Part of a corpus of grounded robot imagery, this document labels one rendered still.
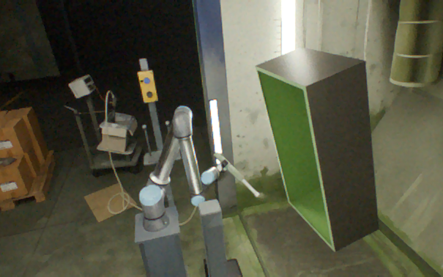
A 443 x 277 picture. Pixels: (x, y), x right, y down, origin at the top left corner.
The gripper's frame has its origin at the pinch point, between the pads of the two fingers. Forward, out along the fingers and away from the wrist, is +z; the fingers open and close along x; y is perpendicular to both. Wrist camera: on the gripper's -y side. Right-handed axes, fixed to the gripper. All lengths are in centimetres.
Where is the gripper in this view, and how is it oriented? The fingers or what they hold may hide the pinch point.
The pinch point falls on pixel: (224, 165)
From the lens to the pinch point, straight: 260.8
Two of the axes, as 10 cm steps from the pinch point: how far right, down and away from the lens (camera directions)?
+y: -6.3, 7.1, 3.1
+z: 3.3, -1.2, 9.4
